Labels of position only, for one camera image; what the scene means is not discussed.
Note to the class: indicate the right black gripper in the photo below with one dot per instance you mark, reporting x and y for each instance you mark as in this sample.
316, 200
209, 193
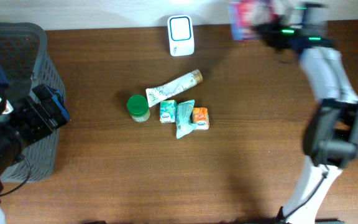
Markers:
263, 28

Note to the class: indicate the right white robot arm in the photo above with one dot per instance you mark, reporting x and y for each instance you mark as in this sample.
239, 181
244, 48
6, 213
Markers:
330, 140

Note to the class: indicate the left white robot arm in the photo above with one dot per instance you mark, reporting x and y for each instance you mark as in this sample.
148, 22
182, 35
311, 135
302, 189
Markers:
25, 122

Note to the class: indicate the teal wet wipes pouch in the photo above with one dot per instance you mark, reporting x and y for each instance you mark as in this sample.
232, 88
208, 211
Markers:
183, 118

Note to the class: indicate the orange pocket tissue pack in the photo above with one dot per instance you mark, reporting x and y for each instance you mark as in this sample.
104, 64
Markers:
200, 117

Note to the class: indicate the white bamboo print tube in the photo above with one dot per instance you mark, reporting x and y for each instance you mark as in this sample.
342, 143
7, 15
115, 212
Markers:
160, 93

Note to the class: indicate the red purple tissue pack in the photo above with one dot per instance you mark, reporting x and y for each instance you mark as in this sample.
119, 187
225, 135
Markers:
246, 15

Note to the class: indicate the green lid glass jar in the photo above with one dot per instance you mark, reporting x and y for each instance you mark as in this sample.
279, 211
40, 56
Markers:
138, 108

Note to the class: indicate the grey plastic mesh basket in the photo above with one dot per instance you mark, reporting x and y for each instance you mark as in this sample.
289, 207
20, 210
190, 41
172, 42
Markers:
26, 63

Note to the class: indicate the teal pocket tissue pack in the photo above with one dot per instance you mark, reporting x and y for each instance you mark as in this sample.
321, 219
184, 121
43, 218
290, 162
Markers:
168, 111

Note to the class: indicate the white barcode scanner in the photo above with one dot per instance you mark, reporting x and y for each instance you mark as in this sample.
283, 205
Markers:
180, 35

